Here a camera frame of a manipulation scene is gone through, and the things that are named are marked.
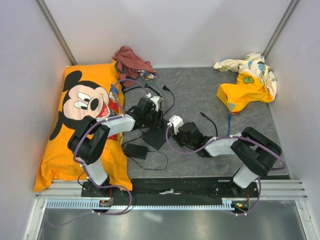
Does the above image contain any black network switch box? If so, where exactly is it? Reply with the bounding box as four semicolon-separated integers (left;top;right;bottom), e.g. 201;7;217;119
142;119;169;151

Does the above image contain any black power cord with plug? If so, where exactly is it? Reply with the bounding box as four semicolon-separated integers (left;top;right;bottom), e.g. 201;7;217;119
121;84;218;171

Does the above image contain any black power adapter brick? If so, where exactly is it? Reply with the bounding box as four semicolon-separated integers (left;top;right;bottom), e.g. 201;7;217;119
124;143;149;160

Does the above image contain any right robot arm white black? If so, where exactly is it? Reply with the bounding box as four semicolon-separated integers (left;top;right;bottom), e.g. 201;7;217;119
165;116;286;197

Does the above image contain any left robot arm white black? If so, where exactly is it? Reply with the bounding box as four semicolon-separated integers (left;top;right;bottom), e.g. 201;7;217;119
67;96;163;197

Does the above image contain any maroon crumpled garment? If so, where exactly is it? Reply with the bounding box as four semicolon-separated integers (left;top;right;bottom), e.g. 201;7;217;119
112;46;158;81

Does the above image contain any orange Mickey Mouse pillow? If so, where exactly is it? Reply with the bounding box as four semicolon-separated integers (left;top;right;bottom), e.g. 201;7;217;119
33;59;133;193

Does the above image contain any yellow patterned children's garment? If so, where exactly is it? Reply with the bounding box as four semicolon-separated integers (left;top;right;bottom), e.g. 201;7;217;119
213;52;277;114

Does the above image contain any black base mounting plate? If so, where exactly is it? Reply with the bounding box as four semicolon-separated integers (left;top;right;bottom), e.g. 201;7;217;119
81;177;259;204

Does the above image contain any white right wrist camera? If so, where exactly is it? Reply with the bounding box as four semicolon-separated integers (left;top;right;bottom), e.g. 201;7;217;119
167;115;184;135

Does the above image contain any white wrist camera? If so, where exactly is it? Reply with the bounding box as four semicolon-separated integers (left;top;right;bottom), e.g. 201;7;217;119
146;93;162;112
167;115;184;135

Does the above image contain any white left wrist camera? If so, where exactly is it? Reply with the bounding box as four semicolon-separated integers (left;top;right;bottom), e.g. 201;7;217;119
146;93;162;112

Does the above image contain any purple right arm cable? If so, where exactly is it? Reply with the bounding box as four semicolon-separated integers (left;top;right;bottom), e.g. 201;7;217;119
165;125;286;172

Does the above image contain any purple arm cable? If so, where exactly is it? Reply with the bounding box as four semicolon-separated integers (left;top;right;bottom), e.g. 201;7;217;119
73;78;151;188
165;125;286;172

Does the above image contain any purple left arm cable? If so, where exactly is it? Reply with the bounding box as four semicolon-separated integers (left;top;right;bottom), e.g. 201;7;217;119
73;78;151;188

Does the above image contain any slotted aluminium cable duct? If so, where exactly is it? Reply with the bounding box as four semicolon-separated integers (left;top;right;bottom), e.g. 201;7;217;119
46;195;236;211

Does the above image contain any left aluminium corner post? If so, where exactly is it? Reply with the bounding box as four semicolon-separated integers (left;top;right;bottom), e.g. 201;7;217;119
35;0;78;66

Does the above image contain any aluminium corner post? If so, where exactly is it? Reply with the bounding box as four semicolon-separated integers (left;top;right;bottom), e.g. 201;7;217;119
262;0;300;59
35;0;78;66

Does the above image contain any right aluminium corner post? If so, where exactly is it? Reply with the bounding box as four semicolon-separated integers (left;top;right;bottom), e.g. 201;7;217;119
262;0;300;59

